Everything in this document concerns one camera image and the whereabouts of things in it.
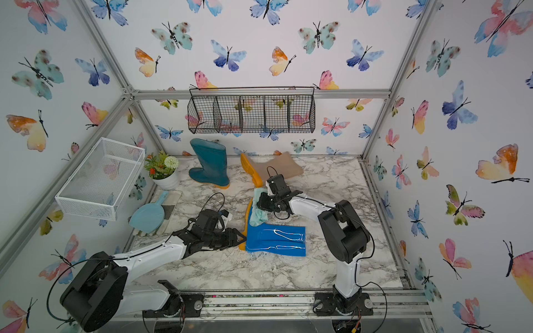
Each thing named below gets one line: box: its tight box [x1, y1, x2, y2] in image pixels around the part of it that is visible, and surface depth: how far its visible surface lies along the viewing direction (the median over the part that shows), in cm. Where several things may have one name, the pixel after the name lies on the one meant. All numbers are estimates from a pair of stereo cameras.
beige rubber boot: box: [240, 151, 304, 189], surface depth 117 cm
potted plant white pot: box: [144, 149, 180, 190], surface depth 100 cm
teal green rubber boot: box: [188, 138, 230, 190], surface depth 95 cm
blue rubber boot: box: [245, 201, 307, 257], surface depth 88 cm
